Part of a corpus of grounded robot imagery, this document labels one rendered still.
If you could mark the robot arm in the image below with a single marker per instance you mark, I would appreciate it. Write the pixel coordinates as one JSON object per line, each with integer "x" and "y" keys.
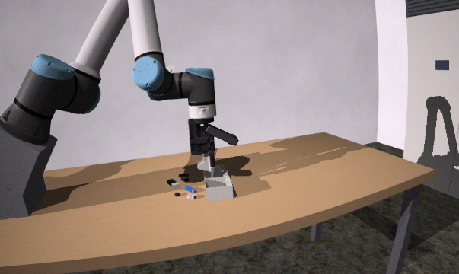
{"x": 51, "y": 84}

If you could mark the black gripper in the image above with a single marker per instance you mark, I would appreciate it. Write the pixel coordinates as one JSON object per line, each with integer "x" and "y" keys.
{"x": 202, "y": 143}

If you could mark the blue battery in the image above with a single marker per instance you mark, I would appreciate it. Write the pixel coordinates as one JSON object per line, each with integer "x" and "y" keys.
{"x": 190, "y": 189}

